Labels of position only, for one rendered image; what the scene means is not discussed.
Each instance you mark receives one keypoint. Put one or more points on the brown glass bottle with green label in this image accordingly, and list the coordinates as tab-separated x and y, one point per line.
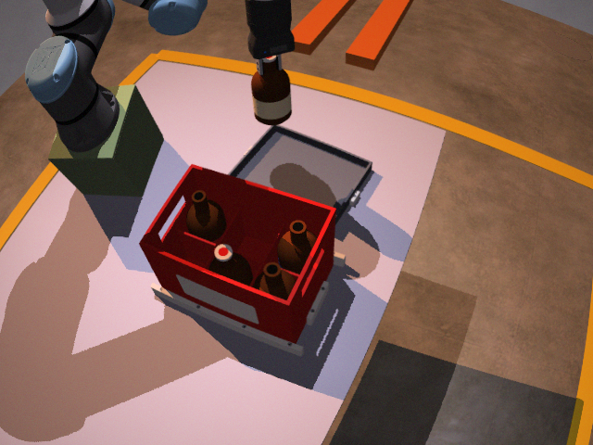
231	265

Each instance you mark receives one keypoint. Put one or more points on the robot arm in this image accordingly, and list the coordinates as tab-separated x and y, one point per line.
59	74

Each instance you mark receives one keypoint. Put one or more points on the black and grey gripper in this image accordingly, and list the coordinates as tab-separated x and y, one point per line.
265	18

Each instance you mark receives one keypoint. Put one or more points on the red crate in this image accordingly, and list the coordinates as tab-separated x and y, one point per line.
254	214

